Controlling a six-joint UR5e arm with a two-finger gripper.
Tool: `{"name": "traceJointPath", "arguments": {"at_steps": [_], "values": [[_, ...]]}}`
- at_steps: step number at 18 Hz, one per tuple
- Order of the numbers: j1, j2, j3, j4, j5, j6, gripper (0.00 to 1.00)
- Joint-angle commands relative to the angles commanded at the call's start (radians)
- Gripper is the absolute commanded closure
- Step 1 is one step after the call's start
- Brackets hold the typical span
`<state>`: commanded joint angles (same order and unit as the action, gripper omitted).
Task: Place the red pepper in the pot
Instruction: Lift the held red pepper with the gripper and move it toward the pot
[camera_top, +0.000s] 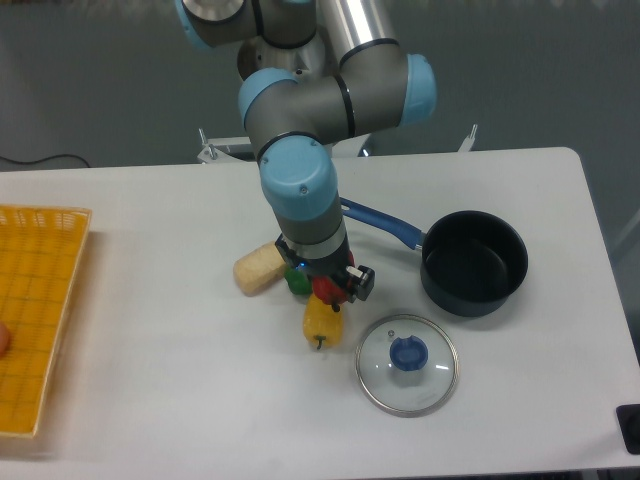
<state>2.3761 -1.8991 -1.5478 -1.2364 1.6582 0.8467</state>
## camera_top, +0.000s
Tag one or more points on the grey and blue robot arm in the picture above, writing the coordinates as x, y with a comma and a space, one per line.
348, 76

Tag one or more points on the green pepper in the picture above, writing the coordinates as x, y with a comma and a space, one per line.
298, 282

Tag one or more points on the white metal robot mount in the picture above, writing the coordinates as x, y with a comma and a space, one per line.
239, 148

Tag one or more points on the beige bread loaf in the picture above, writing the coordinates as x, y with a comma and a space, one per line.
259, 269

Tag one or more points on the glass lid with blue knob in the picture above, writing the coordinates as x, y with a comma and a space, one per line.
407, 366

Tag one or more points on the red pepper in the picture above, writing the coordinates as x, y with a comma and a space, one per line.
334, 284

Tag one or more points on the black pot with blue handle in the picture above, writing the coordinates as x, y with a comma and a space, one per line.
471, 261

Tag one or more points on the yellow woven basket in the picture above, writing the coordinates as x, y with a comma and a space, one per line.
41, 251

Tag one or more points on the black device at table edge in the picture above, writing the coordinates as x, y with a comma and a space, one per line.
629, 422

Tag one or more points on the yellow pepper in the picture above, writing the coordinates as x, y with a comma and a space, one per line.
323, 325

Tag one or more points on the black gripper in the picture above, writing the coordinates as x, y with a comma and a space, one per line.
364, 277

